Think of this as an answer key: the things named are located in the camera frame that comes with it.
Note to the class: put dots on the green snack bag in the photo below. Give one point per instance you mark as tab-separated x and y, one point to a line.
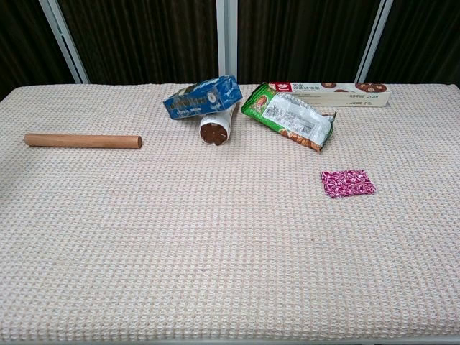
287	115

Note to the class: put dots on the beige waffle tablecloth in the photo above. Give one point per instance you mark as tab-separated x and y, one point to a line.
215	233

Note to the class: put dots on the wooden rolling pin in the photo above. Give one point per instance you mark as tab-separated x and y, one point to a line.
82	141

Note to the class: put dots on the white bottle with brown drink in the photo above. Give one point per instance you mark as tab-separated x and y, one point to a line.
215	131

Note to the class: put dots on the long baking paper box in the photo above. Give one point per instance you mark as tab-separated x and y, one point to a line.
359	97

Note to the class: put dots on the white metal frame post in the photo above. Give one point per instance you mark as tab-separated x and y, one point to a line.
373	39
64	39
222	39

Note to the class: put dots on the dark curtain panel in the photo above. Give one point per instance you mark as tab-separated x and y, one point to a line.
21	43
305	39
143	39
424	39

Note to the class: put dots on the pink patterned square piece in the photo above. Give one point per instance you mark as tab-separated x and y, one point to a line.
348	183

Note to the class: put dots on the blue drink carton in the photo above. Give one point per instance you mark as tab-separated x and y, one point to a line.
201	98

